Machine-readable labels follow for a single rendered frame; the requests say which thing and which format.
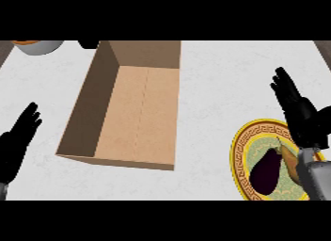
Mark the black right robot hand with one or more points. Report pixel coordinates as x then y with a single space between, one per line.
301 116

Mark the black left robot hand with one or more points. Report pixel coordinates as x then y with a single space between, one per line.
12 147

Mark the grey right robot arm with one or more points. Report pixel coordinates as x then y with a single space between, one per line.
322 179

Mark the yellow patterned plate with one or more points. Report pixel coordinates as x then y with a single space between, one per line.
241 157

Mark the brown cardboard box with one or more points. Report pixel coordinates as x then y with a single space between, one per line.
126 106

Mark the dark purple eggplant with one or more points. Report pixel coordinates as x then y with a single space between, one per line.
266 172

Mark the grey bowl with orange content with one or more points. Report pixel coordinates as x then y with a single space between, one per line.
36 46

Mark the small black object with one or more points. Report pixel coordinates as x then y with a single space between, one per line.
87 44

